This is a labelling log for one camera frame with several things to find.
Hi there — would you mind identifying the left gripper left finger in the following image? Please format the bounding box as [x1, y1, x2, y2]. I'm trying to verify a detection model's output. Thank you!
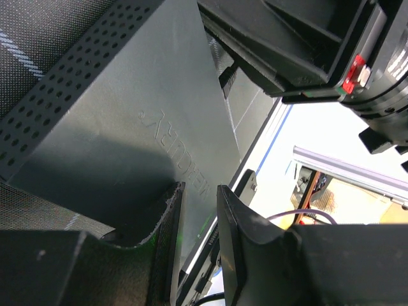
[1, 182, 186, 305]

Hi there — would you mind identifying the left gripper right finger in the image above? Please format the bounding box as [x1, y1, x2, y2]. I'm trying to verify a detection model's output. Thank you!
[231, 205, 407, 305]

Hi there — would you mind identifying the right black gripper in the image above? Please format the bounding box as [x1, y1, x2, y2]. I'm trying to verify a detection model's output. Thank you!
[198, 1, 407, 153]

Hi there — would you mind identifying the black network switch box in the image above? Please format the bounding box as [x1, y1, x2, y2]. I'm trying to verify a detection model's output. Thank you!
[0, 0, 242, 256]

